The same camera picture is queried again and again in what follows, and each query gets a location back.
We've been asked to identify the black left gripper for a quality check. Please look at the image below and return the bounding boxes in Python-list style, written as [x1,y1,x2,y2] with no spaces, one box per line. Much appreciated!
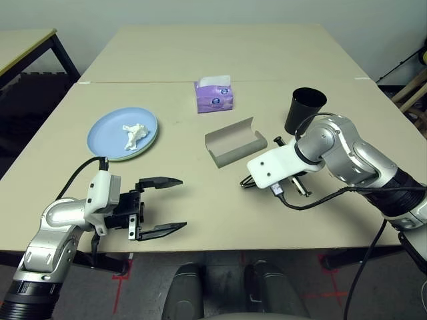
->
[105,176,187,241]

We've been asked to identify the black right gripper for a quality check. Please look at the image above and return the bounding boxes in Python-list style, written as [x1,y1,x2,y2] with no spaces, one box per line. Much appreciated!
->
[273,135,313,198]

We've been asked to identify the black sunglasses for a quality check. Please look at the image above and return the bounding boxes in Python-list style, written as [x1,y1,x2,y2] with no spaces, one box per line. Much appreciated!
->
[239,173,258,190]

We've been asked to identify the white tissue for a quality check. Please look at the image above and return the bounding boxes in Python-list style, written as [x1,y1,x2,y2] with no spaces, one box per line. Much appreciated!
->
[121,123,149,151]

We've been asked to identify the blue plate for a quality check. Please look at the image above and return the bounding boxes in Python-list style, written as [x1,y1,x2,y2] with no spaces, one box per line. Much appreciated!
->
[87,107,158,160]

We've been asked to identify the black plastic cup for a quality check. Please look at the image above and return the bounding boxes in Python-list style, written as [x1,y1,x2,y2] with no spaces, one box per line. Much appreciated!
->
[284,87,328,134]

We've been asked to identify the grey open glasses case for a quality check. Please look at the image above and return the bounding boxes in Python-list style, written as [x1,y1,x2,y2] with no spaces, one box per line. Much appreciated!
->
[204,117,268,169]

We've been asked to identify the black table foot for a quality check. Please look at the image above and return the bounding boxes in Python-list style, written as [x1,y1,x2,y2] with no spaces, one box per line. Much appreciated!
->
[322,248,406,273]
[71,251,131,276]

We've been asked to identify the purple tissue pack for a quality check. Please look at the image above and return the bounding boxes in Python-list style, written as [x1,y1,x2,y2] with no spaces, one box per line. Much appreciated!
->
[194,74,234,114]

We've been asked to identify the grey left robot leg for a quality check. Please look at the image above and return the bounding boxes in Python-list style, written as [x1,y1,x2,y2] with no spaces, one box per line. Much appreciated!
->
[162,263,205,320]

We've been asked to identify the grey robot leg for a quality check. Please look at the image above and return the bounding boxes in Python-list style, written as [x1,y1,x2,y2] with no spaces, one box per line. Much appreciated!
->
[243,261,310,320]
[162,263,205,320]

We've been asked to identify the grey right robot leg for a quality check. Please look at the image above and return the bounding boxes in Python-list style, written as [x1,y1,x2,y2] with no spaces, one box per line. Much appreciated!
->
[243,261,310,320]

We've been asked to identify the black tripod rod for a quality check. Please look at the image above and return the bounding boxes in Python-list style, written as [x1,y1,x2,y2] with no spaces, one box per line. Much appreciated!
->
[376,49,423,83]

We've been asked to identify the beige side table black legs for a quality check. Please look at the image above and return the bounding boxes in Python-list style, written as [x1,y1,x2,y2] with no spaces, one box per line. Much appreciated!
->
[0,28,81,87]

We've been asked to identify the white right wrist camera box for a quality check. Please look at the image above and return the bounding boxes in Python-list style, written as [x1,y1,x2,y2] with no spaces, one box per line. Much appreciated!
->
[246,138,324,190]

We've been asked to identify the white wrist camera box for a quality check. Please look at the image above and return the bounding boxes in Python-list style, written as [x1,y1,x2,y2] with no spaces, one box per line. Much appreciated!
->
[246,138,324,190]
[83,169,121,236]

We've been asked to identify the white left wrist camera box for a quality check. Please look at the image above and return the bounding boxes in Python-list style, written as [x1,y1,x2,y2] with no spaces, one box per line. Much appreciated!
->
[83,169,121,236]

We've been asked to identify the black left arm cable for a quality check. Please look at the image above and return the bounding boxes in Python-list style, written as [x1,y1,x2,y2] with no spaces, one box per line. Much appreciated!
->
[55,155,109,264]

